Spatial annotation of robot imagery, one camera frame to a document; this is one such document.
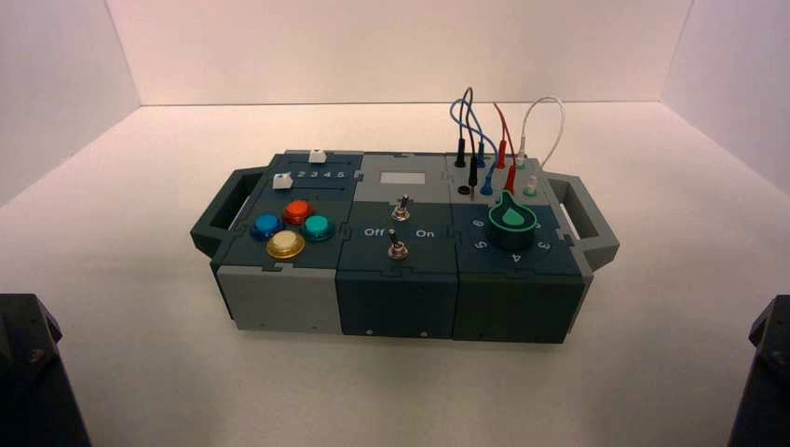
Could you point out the white rectangular display window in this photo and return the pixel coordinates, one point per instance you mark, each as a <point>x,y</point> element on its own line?
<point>402,178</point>

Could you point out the grey and teal task box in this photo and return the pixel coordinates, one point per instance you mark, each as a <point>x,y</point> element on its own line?
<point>395,296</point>

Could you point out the green round push button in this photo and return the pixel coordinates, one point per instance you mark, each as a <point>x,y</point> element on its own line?
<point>318,227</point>

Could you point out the red round push button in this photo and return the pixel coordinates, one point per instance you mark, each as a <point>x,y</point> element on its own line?
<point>298,211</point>

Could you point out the white slider knob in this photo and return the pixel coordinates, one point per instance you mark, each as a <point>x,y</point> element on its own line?
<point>282,181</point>
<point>317,155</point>

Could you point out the yellow round push button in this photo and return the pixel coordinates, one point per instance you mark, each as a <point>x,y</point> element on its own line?
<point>285,244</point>

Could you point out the black and green rotary knob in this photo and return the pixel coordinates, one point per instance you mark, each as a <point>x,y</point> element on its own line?
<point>511,222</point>

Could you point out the blue round push button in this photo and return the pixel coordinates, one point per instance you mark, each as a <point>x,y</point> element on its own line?
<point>266,226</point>

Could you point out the metal toggle switch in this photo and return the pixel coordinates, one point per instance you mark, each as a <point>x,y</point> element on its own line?
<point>397,249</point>
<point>401,210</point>

